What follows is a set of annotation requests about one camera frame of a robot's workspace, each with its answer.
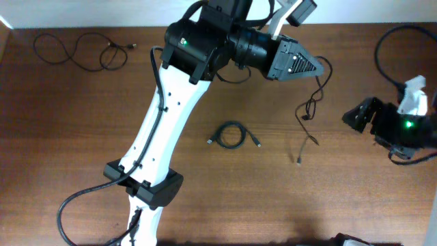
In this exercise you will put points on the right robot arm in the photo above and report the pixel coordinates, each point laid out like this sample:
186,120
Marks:
427,140

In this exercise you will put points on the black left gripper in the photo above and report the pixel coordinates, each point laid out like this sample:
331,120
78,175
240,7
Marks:
282,59

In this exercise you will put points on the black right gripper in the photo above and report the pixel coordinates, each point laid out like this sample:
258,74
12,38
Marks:
376,118

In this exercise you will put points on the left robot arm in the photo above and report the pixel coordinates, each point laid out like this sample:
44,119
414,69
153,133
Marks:
208,36

